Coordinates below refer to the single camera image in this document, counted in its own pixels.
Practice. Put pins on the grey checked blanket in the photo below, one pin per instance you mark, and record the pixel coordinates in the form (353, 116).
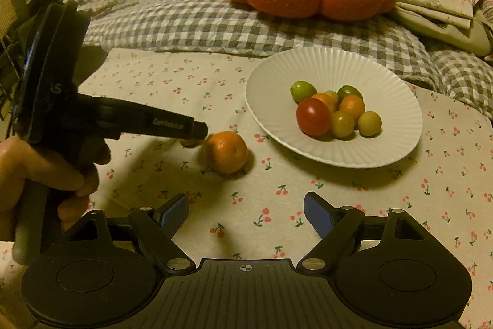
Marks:
(192, 24)

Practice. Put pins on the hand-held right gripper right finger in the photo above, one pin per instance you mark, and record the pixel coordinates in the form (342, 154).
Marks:
(317, 214)

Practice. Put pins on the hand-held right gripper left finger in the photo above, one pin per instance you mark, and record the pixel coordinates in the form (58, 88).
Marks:
(175, 212)

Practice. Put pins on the small yellow-green fruit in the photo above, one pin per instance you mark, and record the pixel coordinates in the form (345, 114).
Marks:
(332, 94)
(342, 124)
(369, 123)

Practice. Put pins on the orange tangerine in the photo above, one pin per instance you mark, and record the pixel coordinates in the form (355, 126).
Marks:
(225, 153)
(326, 104)
(352, 107)

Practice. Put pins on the cherry print tablecloth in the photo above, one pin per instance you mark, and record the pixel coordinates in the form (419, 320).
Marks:
(161, 82)

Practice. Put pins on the red tomato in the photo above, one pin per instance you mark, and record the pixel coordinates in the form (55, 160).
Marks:
(313, 117)

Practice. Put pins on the white ribbed plate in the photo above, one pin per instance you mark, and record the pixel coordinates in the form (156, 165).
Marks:
(393, 113)

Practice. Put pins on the person's left hand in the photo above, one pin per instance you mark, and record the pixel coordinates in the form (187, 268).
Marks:
(11, 167)

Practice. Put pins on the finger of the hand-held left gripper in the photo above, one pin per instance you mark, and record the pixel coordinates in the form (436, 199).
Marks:
(154, 121)

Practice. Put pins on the small green fruit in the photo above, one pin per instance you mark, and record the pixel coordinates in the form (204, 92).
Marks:
(349, 90)
(303, 90)

